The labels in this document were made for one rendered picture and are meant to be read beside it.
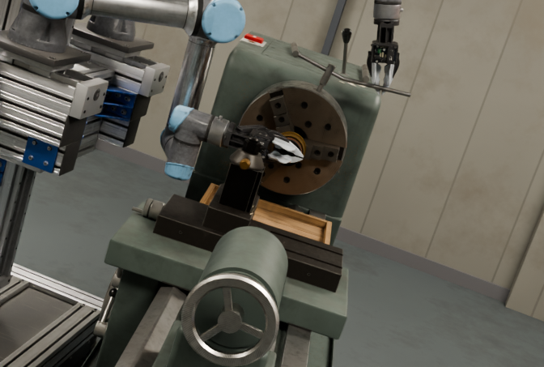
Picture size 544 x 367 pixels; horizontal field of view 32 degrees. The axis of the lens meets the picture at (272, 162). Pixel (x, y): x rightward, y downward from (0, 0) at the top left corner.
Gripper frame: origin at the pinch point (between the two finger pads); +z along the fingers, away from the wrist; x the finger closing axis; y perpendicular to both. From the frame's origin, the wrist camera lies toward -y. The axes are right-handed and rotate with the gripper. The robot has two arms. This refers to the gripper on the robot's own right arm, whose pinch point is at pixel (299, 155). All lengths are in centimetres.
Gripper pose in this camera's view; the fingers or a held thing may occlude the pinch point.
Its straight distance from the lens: 251.7
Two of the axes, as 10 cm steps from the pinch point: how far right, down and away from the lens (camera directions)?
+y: -1.1, 2.3, -9.7
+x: 2.9, -9.2, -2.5
